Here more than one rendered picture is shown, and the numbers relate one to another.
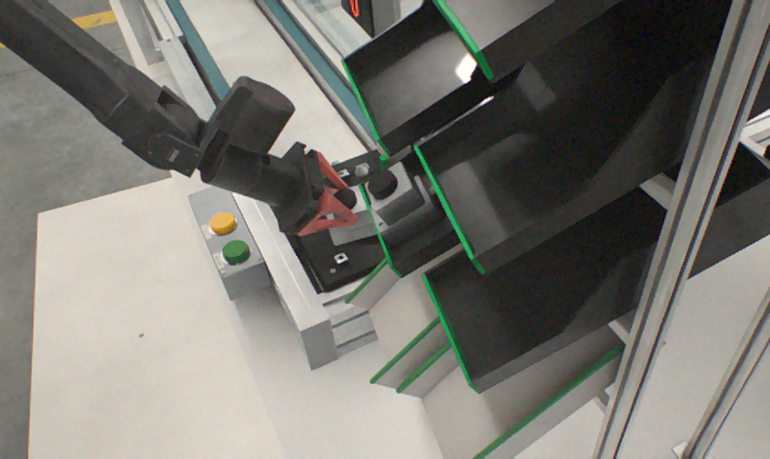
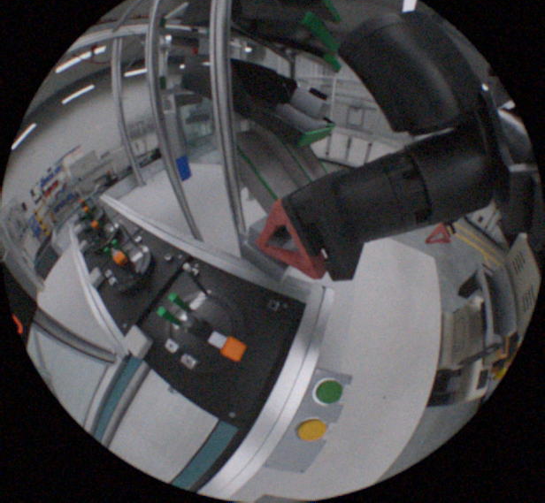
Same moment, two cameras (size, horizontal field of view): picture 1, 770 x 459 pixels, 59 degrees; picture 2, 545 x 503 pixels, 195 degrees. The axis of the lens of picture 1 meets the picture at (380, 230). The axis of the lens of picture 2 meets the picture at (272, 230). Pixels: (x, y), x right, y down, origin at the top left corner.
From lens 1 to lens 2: 89 cm
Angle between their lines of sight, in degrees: 82
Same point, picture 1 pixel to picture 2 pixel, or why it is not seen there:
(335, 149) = (154, 407)
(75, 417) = (424, 360)
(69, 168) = not seen: outside the picture
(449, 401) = not seen: hidden behind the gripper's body
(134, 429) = (407, 338)
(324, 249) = (272, 329)
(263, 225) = (280, 406)
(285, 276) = (313, 337)
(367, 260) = (258, 292)
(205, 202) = (300, 460)
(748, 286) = not seen: hidden behind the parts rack
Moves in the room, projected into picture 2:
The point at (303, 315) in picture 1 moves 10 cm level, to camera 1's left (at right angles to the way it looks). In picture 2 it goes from (326, 296) to (368, 326)
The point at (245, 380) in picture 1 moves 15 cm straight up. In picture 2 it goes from (354, 328) to (389, 305)
